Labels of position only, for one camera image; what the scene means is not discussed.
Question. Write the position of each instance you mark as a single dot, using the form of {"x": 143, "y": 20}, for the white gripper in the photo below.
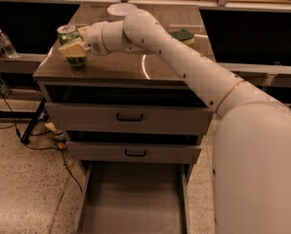
{"x": 93, "y": 38}

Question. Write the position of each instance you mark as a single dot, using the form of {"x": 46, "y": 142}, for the green soda can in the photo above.
{"x": 71, "y": 45}

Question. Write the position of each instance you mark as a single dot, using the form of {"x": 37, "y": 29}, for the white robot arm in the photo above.
{"x": 252, "y": 144}

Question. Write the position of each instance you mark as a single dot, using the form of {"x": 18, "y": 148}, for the top grey drawer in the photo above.
{"x": 130, "y": 119}

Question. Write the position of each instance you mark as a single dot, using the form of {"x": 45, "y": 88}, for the middle grey drawer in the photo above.
{"x": 130, "y": 152}

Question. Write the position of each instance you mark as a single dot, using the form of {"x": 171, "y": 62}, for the bottom grey open drawer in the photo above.
{"x": 133, "y": 198}

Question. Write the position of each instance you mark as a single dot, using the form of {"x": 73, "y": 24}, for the white ceramic bowl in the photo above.
{"x": 120, "y": 9}

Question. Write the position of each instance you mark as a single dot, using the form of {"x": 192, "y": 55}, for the clear plastic water bottle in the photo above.
{"x": 7, "y": 45}

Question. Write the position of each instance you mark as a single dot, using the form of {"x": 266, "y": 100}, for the black table leg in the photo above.
{"x": 32, "y": 123}

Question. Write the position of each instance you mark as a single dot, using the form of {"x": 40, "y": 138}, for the yellow green sponge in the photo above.
{"x": 184, "y": 36}

